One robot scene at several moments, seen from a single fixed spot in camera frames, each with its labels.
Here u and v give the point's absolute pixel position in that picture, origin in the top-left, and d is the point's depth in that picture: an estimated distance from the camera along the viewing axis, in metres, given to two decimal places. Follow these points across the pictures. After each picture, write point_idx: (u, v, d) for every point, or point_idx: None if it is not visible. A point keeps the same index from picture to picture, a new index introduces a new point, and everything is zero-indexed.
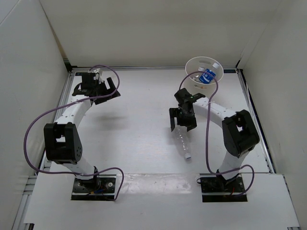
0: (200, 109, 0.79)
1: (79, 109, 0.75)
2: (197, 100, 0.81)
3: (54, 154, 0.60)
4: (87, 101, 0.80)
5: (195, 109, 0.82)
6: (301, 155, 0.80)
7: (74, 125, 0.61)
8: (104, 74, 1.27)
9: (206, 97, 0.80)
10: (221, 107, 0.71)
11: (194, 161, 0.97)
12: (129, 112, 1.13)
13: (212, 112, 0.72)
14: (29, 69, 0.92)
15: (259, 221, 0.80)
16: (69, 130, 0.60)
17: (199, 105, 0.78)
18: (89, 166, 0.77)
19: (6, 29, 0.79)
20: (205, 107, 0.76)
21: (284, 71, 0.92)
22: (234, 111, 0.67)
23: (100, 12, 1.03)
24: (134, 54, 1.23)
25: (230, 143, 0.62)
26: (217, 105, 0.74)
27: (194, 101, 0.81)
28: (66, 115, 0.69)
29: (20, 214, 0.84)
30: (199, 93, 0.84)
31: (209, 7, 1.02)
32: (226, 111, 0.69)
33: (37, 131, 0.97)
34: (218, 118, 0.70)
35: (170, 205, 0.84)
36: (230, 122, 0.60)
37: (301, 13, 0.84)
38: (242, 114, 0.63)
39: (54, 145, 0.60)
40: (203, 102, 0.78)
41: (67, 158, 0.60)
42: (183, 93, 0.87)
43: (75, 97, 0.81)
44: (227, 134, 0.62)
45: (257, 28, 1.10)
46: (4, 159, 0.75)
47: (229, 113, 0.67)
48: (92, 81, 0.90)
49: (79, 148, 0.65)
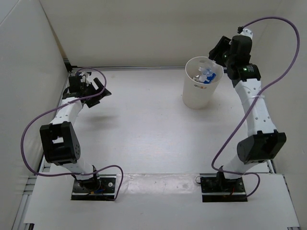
0: (242, 94, 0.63)
1: (73, 109, 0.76)
2: (246, 80, 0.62)
3: (53, 155, 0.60)
4: (78, 102, 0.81)
5: (238, 87, 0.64)
6: (301, 155, 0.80)
7: (69, 123, 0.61)
8: (97, 74, 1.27)
9: (259, 86, 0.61)
10: (265, 112, 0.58)
11: (194, 161, 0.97)
12: (129, 112, 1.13)
13: (252, 112, 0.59)
14: (29, 69, 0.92)
15: (259, 221, 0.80)
16: (65, 129, 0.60)
17: (245, 88, 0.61)
18: (88, 166, 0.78)
19: (6, 29, 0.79)
20: (249, 97, 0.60)
21: (285, 71, 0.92)
22: (273, 128, 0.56)
23: (100, 12, 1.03)
24: (134, 53, 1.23)
25: (243, 148, 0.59)
26: (263, 106, 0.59)
27: (242, 78, 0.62)
28: (60, 116, 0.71)
29: (20, 214, 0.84)
30: (257, 72, 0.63)
31: (210, 7, 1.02)
32: (266, 122, 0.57)
33: (37, 131, 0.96)
34: (252, 121, 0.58)
35: (169, 205, 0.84)
36: (259, 142, 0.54)
37: (301, 13, 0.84)
38: (277, 138, 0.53)
39: (52, 146, 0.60)
40: (252, 88, 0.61)
41: (67, 157, 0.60)
42: (242, 51, 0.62)
43: (66, 99, 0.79)
44: (247, 143, 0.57)
45: (257, 28, 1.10)
46: (4, 158, 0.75)
47: (265, 128, 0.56)
48: (78, 84, 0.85)
49: (77, 146, 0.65)
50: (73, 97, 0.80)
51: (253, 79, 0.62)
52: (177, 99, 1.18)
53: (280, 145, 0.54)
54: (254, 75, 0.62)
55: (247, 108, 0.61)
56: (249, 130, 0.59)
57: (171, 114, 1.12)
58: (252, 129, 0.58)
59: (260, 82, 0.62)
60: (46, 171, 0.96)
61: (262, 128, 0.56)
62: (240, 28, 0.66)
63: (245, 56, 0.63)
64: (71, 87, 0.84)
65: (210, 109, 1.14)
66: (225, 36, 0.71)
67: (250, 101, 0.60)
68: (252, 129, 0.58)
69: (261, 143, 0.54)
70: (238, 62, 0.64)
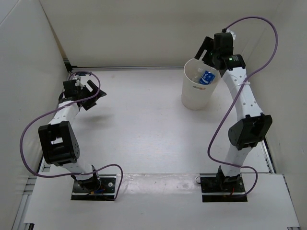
0: (229, 82, 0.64)
1: (70, 111, 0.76)
2: (232, 68, 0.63)
3: (53, 155, 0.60)
4: (75, 104, 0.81)
5: (224, 76, 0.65)
6: (301, 155, 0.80)
7: (68, 122, 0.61)
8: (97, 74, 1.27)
9: (244, 73, 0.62)
10: (252, 97, 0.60)
11: (195, 161, 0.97)
12: (128, 112, 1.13)
13: (239, 99, 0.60)
14: (29, 69, 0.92)
15: (259, 221, 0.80)
16: (64, 128, 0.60)
17: (231, 77, 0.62)
18: (88, 165, 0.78)
19: (6, 30, 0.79)
20: (236, 85, 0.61)
21: (285, 71, 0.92)
22: (260, 111, 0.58)
23: (101, 12, 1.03)
24: (134, 53, 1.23)
25: (234, 133, 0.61)
26: (249, 91, 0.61)
27: (228, 67, 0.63)
28: (58, 117, 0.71)
29: (21, 214, 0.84)
30: (242, 60, 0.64)
31: (210, 7, 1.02)
32: (253, 108, 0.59)
33: (36, 131, 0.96)
34: (240, 108, 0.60)
35: (169, 205, 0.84)
36: (248, 125, 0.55)
37: (301, 13, 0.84)
38: (264, 120, 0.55)
39: (51, 146, 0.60)
40: (238, 75, 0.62)
41: (67, 157, 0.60)
42: (225, 43, 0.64)
43: (62, 104, 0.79)
44: (237, 127, 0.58)
45: (257, 28, 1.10)
46: (4, 158, 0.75)
47: (253, 111, 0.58)
48: (74, 87, 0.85)
49: (76, 145, 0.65)
50: (69, 100, 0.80)
51: (240, 67, 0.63)
52: (178, 99, 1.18)
53: (267, 127, 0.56)
54: (240, 64, 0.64)
55: (234, 95, 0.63)
56: (238, 116, 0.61)
57: (171, 113, 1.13)
58: (240, 114, 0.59)
59: (245, 69, 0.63)
60: (46, 171, 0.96)
61: (250, 112, 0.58)
62: (224, 29, 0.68)
63: (228, 48, 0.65)
64: (67, 91, 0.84)
65: (210, 109, 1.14)
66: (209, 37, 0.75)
67: (237, 88, 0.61)
68: (240, 114, 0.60)
69: (249, 127, 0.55)
70: (223, 54, 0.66)
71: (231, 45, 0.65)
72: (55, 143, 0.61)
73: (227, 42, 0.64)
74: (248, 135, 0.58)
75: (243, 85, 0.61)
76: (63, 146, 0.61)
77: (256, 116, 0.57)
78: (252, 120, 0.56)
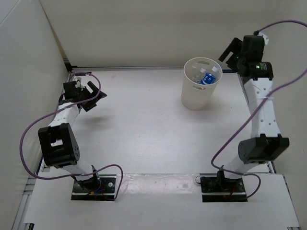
0: (251, 93, 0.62)
1: (70, 113, 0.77)
2: (258, 79, 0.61)
3: (53, 157, 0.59)
4: (75, 106, 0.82)
5: (247, 85, 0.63)
6: (301, 155, 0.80)
7: (67, 124, 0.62)
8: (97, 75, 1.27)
9: (269, 86, 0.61)
10: (271, 115, 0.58)
11: (195, 161, 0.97)
12: (128, 112, 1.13)
13: (258, 115, 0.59)
14: (29, 69, 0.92)
15: (259, 221, 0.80)
16: (64, 130, 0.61)
17: (255, 88, 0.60)
18: (88, 165, 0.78)
19: (6, 30, 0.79)
20: (257, 98, 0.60)
21: (285, 71, 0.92)
22: (277, 132, 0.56)
23: (101, 12, 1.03)
24: (134, 54, 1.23)
25: (244, 148, 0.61)
26: (270, 108, 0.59)
27: (252, 77, 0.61)
28: (58, 119, 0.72)
29: (20, 214, 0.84)
30: (269, 70, 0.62)
31: (210, 7, 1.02)
32: (270, 126, 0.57)
33: (36, 131, 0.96)
34: (256, 123, 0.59)
35: (169, 205, 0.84)
36: (261, 145, 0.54)
37: (301, 13, 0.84)
38: (280, 143, 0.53)
39: (51, 148, 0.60)
40: (262, 88, 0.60)
41: (67, 159, 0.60)
42: (253, 48, 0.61)
43: (62, 105, 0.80)
44: (248, 143, 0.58)
45: (257, 28, 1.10)
46: (4, 158, 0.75)
47: (270, 131, 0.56)
48: (74, 88, 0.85)
49: (76, 148, 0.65)
50: (69, 102, 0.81)
51: (265, 78, 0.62)
52: (177, 99, 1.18)
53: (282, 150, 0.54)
54: (267, 75, 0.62)
55: (254, 109, 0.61)
56: (253, 131, 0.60)
57: (171, 113, 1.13)
58: (255, 131, 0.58)
59: (271, 82, 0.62)
60: (46, 171, 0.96)
61: (266, 131, 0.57)
62: (256, 32, 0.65)
63: (256, 53, 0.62)
64: (67, 92, 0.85)
65: (210, 109, 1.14)
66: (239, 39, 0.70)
67: (258, 102, 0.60)
68: (255, 131, 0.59)
69: (262, 147, 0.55)
70: (250, 59, 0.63)
71: (261, 51, 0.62)
72: (55, 145, 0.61)
73: (255, 47, 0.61)
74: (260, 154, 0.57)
75: (266, 100, 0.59)
76: (63, 148, 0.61)
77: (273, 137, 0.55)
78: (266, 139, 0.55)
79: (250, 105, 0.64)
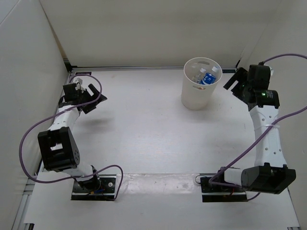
0: (256, 120, 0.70)
1: (70, 117, 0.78)
2: (263, 106, 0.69)
3: (52, 162, 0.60)
4: (75, 109, 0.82)
5: (253, 111, 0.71)
6: (301, 155, 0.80)
7: (67, 128, 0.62)
8: (97, 75, 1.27)
9: (275, 114, 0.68)
10: (277, 144, 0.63)
11: (195, 161, 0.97)
12: (128, 112, 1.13)
13: (263, 143, 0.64)
14: (29, 69, 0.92)
15: (258, 221, 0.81)
16: (64, 134, 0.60)
17: (260, 115, 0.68)
18: (88, 166, 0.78)
19: (6, 30, 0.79)
20: (263, 125, 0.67)
21: (286, 71, 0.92)
22: (282, 163, 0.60)
23: (101, 12, 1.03)
24: (134, 54, 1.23)
25: (248, 177, 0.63)
26: (276, 136, 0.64)
27: (257, 103, 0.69)
28: (58, 122, 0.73)
29: (20, 214, 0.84)
30: (274, 99, 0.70)
31: (210, 7, 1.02)
32: (275, 155, 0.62)
33: (36, 131, 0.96)
34: (261, 151, 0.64)
35: (169, 205, 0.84)
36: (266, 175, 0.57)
37: (301, 13, 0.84)
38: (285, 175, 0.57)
39: (50, 152, 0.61)
40: (267, 116, 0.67)
41: (67, 164, 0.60)
42: (259, 76, 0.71)
43: (62, 108, 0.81)
44: (252, 173, 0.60)
45: (257, 28, 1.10)
46: (4, 158, 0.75)
47: (275, 161, 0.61)
48: (74, 91, 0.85)
49: (77, 152, 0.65)
50: (69, 105, 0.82)
51: (271, 106, 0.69)
52: (177, 99, 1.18)
53: (288, 182, 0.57)
54: (273, 103, 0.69)
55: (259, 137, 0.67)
56: (258, 159, 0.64)
57: (170, 113, 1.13)
58: (260, 158, 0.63)
59: (277, 110, 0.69)
60: (46, 171, 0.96)
61: (271, 160, 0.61)
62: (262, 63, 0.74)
63: (262, 82, 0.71)
64: (67, 94, 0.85)
65: (210, 109, 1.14)
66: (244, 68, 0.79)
67: (264, 129, 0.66)
68: (260, 158, 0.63)
69: (266, 177, 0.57)
70: (255, 87, 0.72)
71: (266, 80, 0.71)
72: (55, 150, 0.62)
73: (261, 76, 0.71)
74: (264, 184, 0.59)
75: (271, 127, 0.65)
76: (63, 153, 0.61)
77: (277, 167, 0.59)
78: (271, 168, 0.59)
79: (256, 132, 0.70)
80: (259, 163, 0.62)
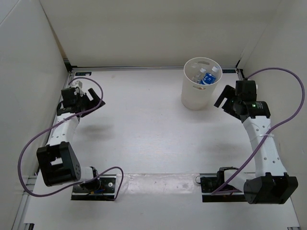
0: (250, 132, 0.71)
1: (69, 128, 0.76)
2: (255, 117, 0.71)
3: (52, 177, 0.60)
4: (74, 118, 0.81)
5: (245, 123, 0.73)
6: (301, 155, 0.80)
7: (67, 143, 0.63)
8: (97, 75, 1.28)
9: (268, 124, 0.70)
10: (275, 154, 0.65)
11: (195, 161, 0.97)
12: (128, 111, 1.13)
13: (261, 152, 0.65)
14: (29, 69, 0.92)
15: (258, 221, 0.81)
16: (64, 150, 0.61)
17: (253, 127, 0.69)
18: (87, 168, 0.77)
19: (6, 30, 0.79)
20: (257, 136, 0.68)
21: (285, 71, 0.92)
22: (282, 171, 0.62)
23: (100, 12, 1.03)
24: (135, 54, 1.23)
25: (250, 190, 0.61)
26: (272, 145, 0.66)
27: (250, 115, 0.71)
28: (57, 135, 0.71)
29: (21, 214, 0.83)
30: (264, 109, 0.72)
31: (210, 7, 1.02)
32: (275, 164, 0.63)
33: (35, 131, 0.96)
34: (260, 161, 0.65)
35: (169, 205, 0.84)
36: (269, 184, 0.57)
37: (301, 13, 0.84)
38: (289, 183, 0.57)
39: (50, 168, 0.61)
40: (260, 126, 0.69)
41: (68, 179, 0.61)
42: (246, 89, 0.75)
43: (61, 116, 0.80)
44: (255, 184, 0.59)
45: (257, 28, 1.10)
46: (4, 158, 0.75)
47: (275, 169, 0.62)
48: (72, 96, 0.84)
49: (77, 166, 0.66)
50: (68, 112, 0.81)
51: (263, 116, 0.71)
52: (177, 99, 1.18)
53: (291, 189, 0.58)
54: (264, 113, 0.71)
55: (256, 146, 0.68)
56: (258, 169, 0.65)
57: (171, 114, 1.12)
58: (261, 168, 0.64)
59: (269, 119, 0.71)
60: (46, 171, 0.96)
61: (271, 169, 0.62)
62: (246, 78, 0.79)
63: (250, 95, 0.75)
64: (66, 99, 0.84)
65: (210, 110, 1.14)
66: (230, 86, 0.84)
67: (260, 138, 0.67)
68: (261, 168, 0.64)
69: (270, 187, 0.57)
70: (245, 100, 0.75)
71: (253, 92, 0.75)
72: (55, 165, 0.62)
73: (248, 89, 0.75)
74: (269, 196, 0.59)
75: (266, 136, 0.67)
76: (63, 168, 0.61)
77: (279, 176, 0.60)
78: (273, 178, 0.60)
79: (252, 142, 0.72)
80: (260, 174, 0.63)
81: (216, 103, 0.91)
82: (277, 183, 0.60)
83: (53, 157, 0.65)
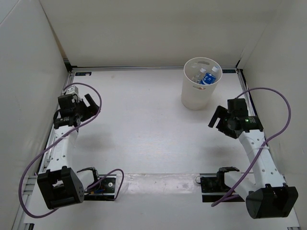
0: (246, 145, 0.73)
1: (68, 145, 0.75)
2: (249, 131, 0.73)
3: (54, 201, 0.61)
4: (74, 132, 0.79)
5: (241, 137, 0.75)
6: (301, 155, 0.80)
7: (69, 170, 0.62)
8: (97, 75, 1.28)
9: (262, 136, 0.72)
10: (272, 165, 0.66)
11: (195, 161, 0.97)
12: (128, 112, 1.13)
13: (259, 164, 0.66)
14: (29, 69, 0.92)
15: (258, 221, 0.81)
16: (65, 178, 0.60)
17: (248, 140, 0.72)
18: (87, 175, 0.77)
19: (5, 29, 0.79)
20: (253, 147, 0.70)
21: (285, 71, 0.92)
22: (281, 181, 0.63)
23: (100, 12, 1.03)
24: (134, 54, 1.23)
25: (253, 204, 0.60)
26: (268, 157, 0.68)
27: (244, 129, 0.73)
28: (57, 158, 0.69)
29: (20, 214, 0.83)
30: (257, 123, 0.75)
31: (210, 7, 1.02)
32: (273, 175, 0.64)
33: (35, 131, 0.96)
34: (259, 173, 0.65)
35: (169, 205, 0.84)
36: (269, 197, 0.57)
37: (301, 13, 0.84)
38: (289, 193, 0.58)
39: (53, 192, 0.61)
40: (255, 139, 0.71)
41: (70, 203, 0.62)
42: (238, 106, 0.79)
43: (59, 130, 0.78)
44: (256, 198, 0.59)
45: (257, 28, 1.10)
46: (4, 158, 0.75)
47: (274, 181, 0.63)
48: (70, 103, 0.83)
49: (81, 187, 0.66)
50: (66, 125, 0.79)
51: (256, 129, 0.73)
52: (177, 99, 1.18)
53: (292, 200, 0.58)
54: (257, 126, 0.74)
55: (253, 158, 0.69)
56: (258, 181, 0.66)
57: (171, 114, 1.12)
58: (260, 181, 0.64)
59: (262, 132, 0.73)
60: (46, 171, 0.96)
61: (271, 180, 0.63)
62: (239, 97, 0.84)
63: (242, 110, 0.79)
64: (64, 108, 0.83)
65: (210, 110, 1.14)
66: (221, 106, 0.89)
67: (256, 151, 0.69)
68: (260, 180, 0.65)
69: (270, 199, 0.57)
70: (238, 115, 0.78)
71: (245, 108, 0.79)
72: (57, 188, 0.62)
73: (240, 105, 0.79)
74: (271, 211, 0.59)
75: (262, 148, 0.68)
76: (65, 191, 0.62)
77: (279, 187, 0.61)
78: (273, 189, 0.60)
79: (248, 155, 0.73)
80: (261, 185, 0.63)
81: (210, 124, 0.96)
82: (278, 195, 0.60)
83: (55, 179, 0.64)
